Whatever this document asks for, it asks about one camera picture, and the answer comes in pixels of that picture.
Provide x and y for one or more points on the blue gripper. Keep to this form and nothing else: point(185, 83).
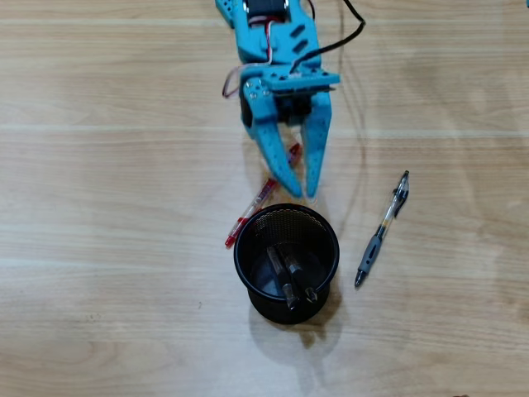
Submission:
point(262, 108)

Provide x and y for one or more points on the red white grip pen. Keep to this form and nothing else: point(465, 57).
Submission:
point(252, 207)

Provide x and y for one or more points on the black retractable pen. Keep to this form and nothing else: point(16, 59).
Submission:
point(299, 273)

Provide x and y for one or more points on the clear capped stick pen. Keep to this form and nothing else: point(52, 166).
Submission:
point(281, 273)

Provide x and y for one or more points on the grey grip clear pen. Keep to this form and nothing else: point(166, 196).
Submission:
point(374, 252)

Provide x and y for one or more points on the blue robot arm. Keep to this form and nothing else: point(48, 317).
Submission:
point(256, 41)

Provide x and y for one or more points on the black mesh pen holder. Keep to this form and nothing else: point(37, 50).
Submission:
point(289, 314)

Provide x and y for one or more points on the blue mounted camera module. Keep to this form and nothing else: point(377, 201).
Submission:
point(301, 84)

